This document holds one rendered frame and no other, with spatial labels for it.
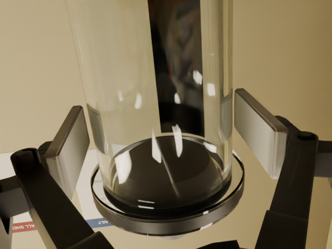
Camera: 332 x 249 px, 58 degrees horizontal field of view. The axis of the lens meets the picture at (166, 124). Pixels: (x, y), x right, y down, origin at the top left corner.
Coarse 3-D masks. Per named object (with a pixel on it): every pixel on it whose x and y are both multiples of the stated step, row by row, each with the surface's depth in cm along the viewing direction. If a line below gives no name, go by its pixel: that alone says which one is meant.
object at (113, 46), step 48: (96, 0) 13; (144, 0) 13; (192, 0) 13; (96, 48) 14; (144, 48) 14; (192, 48) 14; (96, 96) 16; (144, 96) 14; (192, 96) 15; (96, 144) 18; (144, 144) 16; (192, 144) 16; (96, 192) 19; (144, 192) 17; (192, 192) 17
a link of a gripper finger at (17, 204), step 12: (48, 144) 17; (0, 180) 14; (12, 180) 14; (0, 192) 13; (12, 192) 13; (0, 204) 13; (12, 204) 14; (24, 204) 14; (0, 216) 14; (12, 216) 14
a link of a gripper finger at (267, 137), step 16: (240, 96) 20; (240, 112) 20; (256, 112) 17; (240, 128) 21; (256, 128) 17; (272, 128) 15; (256, 144) 18; (272, 144) 15; (272, 160) 16; (272, 176) 16
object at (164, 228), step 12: (240, 192) 19; (96, 204) 19; (228, 204) 18; (108, 216) 18; (204, 216) 17; (216, 216) 18; (132, 228) 17; (144, 228) 17; (156, 228) 17; (168, 228) 17; (180, 228) 17; (192, 228) 17
